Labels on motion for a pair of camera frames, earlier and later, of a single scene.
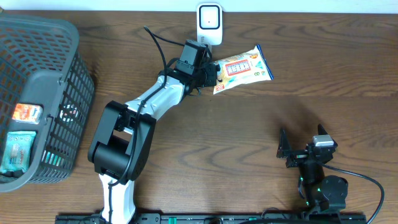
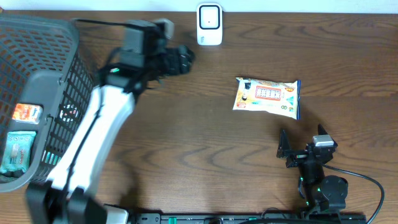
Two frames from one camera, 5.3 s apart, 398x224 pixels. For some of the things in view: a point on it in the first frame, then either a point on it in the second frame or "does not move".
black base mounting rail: (219, 218) does not move
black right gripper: (285, 150) does not move
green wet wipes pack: (18, 150) does not move
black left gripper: (213, 70) → (185, 60)
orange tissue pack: (27, 112) does not move
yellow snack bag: (239, 71) → (280, 98)
